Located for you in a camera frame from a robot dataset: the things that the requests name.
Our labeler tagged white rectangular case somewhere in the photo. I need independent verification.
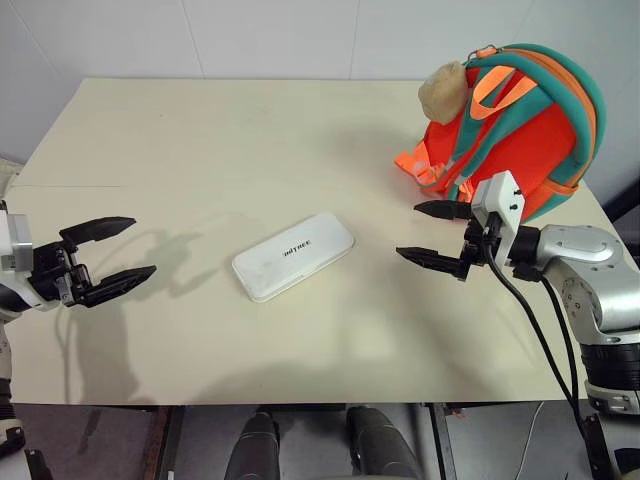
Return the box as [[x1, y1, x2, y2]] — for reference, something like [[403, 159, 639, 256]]
[[231, 210, 356, 305]]

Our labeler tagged dark rounded shape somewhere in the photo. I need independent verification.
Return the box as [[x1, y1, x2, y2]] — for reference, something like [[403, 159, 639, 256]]
[[346, 405, 427, 480], [223, 408, 282, 480]]

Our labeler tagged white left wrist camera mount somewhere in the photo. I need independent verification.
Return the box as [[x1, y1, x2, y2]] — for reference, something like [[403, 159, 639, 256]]
[[0, 200, 35, 275]]

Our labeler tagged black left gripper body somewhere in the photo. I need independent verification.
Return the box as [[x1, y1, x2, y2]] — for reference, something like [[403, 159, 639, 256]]
[[29, 239, 95, 309]]

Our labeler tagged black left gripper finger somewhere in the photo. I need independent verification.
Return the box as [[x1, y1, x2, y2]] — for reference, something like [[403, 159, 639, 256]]
[[58, 215, 138, 252], [76, 265, 158, 308]]

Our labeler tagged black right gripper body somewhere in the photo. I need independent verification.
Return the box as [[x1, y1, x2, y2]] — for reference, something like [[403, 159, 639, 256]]
[[456, 211, 504, 282]]

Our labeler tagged beige cloth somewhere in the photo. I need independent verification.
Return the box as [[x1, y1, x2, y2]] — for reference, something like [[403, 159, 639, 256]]
[[417, 59, 474, 124]]

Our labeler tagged orange and teal backpack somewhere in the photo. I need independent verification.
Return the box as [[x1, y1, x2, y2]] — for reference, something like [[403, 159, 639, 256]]
[[393, 42, 608, 224]]

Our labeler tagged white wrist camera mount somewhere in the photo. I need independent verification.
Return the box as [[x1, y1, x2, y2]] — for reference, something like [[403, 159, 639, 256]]
[[0, 200, 35, 275], [471, 170, 527, 267]]

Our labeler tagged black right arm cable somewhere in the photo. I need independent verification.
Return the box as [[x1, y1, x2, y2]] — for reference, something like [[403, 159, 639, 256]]
[[513, 265, 585, 402], [481, 224, 602, 454]]

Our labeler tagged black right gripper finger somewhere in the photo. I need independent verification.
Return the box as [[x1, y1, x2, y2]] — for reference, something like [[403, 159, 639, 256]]
[[413, 199, 474, 222], [395, 246, 469, 283]]

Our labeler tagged thin white floor cable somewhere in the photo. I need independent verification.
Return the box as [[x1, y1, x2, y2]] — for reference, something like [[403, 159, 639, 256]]
[[517, 402, 547, 480]]

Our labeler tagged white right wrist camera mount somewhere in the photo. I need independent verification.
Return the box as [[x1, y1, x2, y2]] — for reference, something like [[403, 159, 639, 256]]
[[471, 170, 527, 267]]

